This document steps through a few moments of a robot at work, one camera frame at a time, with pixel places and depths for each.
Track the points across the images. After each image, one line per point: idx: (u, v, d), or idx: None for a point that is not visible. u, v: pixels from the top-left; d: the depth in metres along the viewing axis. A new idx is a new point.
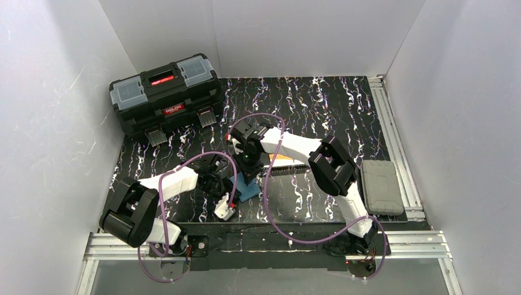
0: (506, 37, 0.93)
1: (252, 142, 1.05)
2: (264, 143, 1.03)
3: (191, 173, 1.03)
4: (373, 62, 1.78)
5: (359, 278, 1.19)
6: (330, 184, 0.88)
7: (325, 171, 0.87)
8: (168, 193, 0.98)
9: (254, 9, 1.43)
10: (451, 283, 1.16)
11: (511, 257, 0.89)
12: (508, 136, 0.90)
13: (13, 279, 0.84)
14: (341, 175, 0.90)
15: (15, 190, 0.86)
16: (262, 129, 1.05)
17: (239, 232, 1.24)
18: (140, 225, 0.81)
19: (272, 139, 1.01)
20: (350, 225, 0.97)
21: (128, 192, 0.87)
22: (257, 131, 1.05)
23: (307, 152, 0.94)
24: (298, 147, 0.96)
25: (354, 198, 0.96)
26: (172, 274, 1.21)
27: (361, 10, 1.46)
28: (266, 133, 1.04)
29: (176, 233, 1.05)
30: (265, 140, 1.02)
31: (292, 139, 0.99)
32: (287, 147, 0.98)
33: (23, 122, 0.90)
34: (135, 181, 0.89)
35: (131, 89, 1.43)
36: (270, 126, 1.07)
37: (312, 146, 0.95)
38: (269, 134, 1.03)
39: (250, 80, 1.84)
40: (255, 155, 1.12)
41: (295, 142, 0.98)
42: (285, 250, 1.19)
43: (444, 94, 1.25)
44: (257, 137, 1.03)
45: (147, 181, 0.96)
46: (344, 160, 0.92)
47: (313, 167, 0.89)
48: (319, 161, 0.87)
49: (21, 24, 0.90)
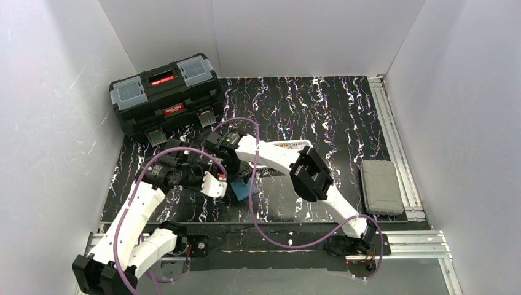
0: (507, 37, 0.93)
1: (225, 150, 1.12)
2: (240, 153, 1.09)
3: (152, 191, 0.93)
4: (373, 62, 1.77)
5: (359, 278, 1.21)
6: (310, 193, 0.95)
7: (305, 184, 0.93)
8: (132, 241, 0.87)
9: (254, 8, 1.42)
10: (451, 284, 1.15)
11: (511, 256, 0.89)
12: (509, 136, 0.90)
13: (15, 279, 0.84)
14: (318, 184, 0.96)
15: (15, 188, 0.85)
16: (235, 138, 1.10)
17: (240, 232, 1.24)
18: None
19: (250, 149, 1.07)
20: (341, 224, 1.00)
21: (86, 273, 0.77)
22: (230, 141, 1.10)
23: (287, 165, 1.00)
24: (278, 158, 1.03)
25: (335, 201, 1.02)
26: (172, 275, 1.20)
27: (361, 10, 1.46)
28: (241, 142, 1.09)
29: (171, 239, 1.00)
30: (241, 150, 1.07)
31: (269, 149, 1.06)
32: (266, 157, 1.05)
33: (23, 122, 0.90)
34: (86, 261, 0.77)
35: (131, 89, 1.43)
36: (243, 134, 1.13)
37: (292, 158, 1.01)
38: (243, 144, 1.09)
39: (250, 79, 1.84)
40: (232, 163, 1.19)
41: (272, 152, 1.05)
42: (285, 250, 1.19)
43: (445, 94, 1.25)
44: (228, 147, 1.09)
45: (99, 252, 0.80)
46: (320, 168, 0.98)
47: (294, 179, 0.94)
48: (299, 174, 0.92)
49: (21, 24, 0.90)
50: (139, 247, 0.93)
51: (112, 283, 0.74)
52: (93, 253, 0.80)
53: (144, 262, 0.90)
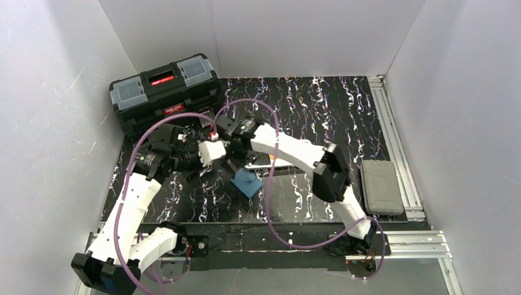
0: (507, 37, 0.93)
1: (238, 138, 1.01)
2: (255, 142, 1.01)
3: (147, 184, 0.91)
4: (373, 62, 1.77)
5: (359, 278, 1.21)
6: (329, 193, 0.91)
7: (326, 183, 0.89)
8: (130, 236, 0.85)
9: (254, 8, 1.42)
10: (451, 284, 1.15)
11: (511, 256, 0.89)
12: (509, 136, 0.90)
13: (14, 279, 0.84)
14: (338, 185, 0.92)
15: (15, 188, 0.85)
16: (250, 125, 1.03)
17: (240, 233, 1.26)
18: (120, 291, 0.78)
19: (270, 140, 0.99)
20: (349, 228, 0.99)
21: (86, 270, 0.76)
22: (245, 128, 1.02)
23: (310, 163, 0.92)
24: (300, 155, 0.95)
25: (351, 203, 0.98)
26: (172, 274, 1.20)
27: (362, 10, 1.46)
28: (258, 132, 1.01)
29: (172, 238, 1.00)
30: (257, 141, 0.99)
31: (290, 143, 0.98)
32: (287, 151, 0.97)
33: (22, 122, 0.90)
34: (84, 258, 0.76)
35: (131, 89, 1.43)
36: (260, 123, 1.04)
37: (315, 155, 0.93)
38: (261, 133, 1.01)
39: (250, 79, 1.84)
40: (241, 153, 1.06)
41: (294, 147, 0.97)
42: (284, 250, 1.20)
43: (445, 94, 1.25)
44: (245, 134, 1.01)
45: (96, 249, 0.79)
46: (341, 168, 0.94)
47: (314, 177, 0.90)
48: (322, 172, 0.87)
49: (20, 23, 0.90)
50: (139, 244, 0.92)
51: (114, 279, 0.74)
52: (91, 251, 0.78)
53: (147, 257, 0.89)
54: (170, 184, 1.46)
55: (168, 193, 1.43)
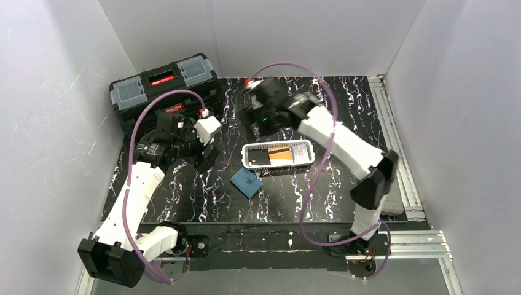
0: (507, 37, 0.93)
1: (285, 113, 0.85)
2: (306, 126, 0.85)
3: (151, 170, 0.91)
4: (373, 63, 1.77)
5: (359, 278, 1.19)
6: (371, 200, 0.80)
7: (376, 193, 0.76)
8: (136, 223, 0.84)
9: (254, 8, 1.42)
10: (451, 284, 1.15)
11: (512, 256, 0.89)
12: (509, 136, 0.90)
13: (13, 279, 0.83)
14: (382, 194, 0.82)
15: (15, 189, 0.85)
16: (305, 104, 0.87)
17: (240, 233, 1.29)
18: (126, 277, 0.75)
19: (323, 127, 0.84)
20: (365, 232, 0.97)
21: (93, 256, 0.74)
22: (297, 104, 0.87)
23: (365, 165, 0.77)
24: (354, 152, 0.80)
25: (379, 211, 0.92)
26: (172, 274, 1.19)
27: (362, 10, 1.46)
28: (316, 117, 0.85)
29: (173, 235, 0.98)
30: (310, 125, 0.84)
31: (346, 136, 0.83)
32: (340, 144, 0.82)
33: (22, 121, 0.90)
34: (90, 243, 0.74)
35: (131, 89, 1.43)
36: (316, 104, 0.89)
37: (373, 158, 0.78)
38: (318, 119, 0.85)
39: (250, 79, 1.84)
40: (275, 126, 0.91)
41: (349, 141, 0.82)
42: (284, 250, 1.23)
43: (445, 94, 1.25)
44: (296, 112, 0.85)
45: (104, 235, 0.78)
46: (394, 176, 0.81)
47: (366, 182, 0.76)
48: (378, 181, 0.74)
49: (21, 24, 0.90)
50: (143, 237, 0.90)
51: (121, 263, 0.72)
52: (97, 236, 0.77)
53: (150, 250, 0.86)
54: (170, 184, 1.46)
55: (168, 193, 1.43)
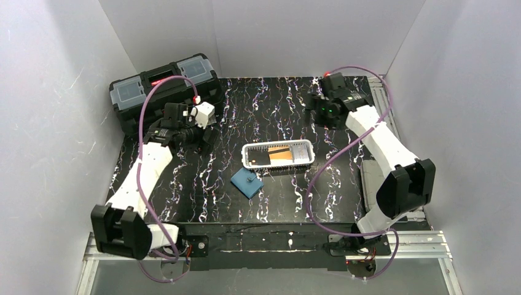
0: (507, 37, 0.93)
1: (338, 106, 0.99)
2: (352, 118, 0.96)
3: (163, 149, 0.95)
4: (373, 63, 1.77)
5: (359, 278, 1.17)
6: (392, 204, 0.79)
7: (399, 193, 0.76)
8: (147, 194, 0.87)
9: (254, 8, 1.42)
10: (451, 283, 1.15)
11: (512, 255, 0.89)
12: (508, 136, 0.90)
13: (13, 279, 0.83)
14: (408, 204, 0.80)
15: (15, 190, 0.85)
16: (358, 101, 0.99)
17: (240, 233, 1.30)
18: (136, 246, 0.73)
19: (368, 121, 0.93)
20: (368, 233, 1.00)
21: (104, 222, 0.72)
22: (351, 100, 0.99)
23: (392, 163, 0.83)
24: (387, 150, 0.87)
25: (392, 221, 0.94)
26: (172, 274, 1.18)
27: (361, 10, 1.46)
28: (367, 112, 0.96)
29: (174, 232, 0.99)
30: (356, 117, 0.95)
31: (385, 136, 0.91)
32: (376, 139, 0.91)
33: (23, 122, 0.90)
34: (105, 208, 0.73)
35: (131, 90, 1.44)
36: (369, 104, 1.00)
37: (403, 160, 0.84)
38: (365, 114, 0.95)
39: (250, 80, 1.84)
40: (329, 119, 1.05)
41: (387, 141, 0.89)
42: (285, 250, 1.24)
43: (445, 94, 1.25)
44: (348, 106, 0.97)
45: (116, 201, 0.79)
46: (424, 192, 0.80)
47: (389, 180, 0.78)
48: (400, 179, 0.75)
49: (21, 24, 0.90)
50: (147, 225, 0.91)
51: (135, 227, 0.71)
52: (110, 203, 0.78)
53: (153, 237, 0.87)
54: (170, 184, 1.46)
55: (168, 193, 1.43)
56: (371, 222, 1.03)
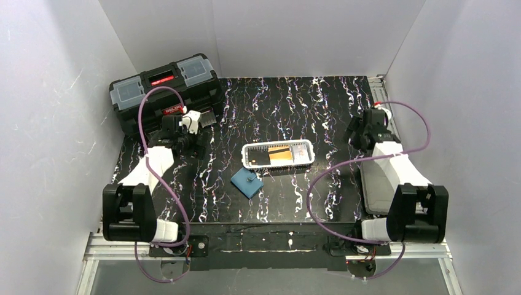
0: (507, 37, 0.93)
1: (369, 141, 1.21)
2: (378, 149, 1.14)
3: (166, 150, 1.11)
4: (374, 62, 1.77)
5: (359, 278, 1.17)
6: (398, 219, 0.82)
7: (404, 206, 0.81)
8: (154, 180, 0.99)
9: (254, 8, 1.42)
10: (451, 283, 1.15)
11: (511, 255, 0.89)
12: (509, 136, 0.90)
13: (13, 279, 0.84)
14: (417, 227, 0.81)
15: (15, 190, 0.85)
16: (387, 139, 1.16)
17: (240, 232, 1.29)
18: (145, 220, 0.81)
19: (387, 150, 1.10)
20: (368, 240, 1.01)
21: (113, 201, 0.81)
22: (381, 137, 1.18)
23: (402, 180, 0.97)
24: (401, 172, 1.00)
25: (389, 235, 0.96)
26: (172, 274, 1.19)
27: (361, 10, 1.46)
28: (391, 145, 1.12)
29: (174, 229, 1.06)
30: (378, 147, 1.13)
31: (403, 163, 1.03)
32: (394, 163, 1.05)
33: (23, 122, 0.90)
34: (117, 185, 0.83)
35: (131, 90, 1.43)
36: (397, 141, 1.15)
37: (414, 179, 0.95)
38: (390, 146, 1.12)
39: (250, 79, 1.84)
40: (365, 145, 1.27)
41: (404, 166, 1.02)
42: (285, 250, 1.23)
43: (445, 94, 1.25)
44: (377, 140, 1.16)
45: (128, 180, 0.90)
46: (436, 222, 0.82)
47: (395, 195, 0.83)
48: (407, 192, 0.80)
49: (21, 24, 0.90)
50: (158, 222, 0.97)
51: (145, 198, 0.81)
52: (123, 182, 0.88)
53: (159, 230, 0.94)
54: (170, 184, 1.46)
55: (168, 193, 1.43)
56: (375, 233, 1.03)
